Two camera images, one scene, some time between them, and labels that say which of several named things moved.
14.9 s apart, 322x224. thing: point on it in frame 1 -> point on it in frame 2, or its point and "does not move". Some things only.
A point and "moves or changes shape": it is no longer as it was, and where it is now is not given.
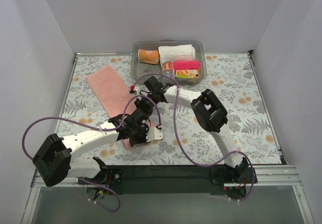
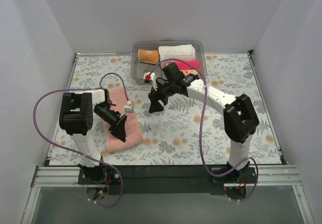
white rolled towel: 176,53 does not move
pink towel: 115,97 moves or changes shape
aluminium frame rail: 266,175 does not move
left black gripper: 138,137 -> 119,121
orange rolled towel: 148,56 does not move
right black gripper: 145,103 -> 158,95
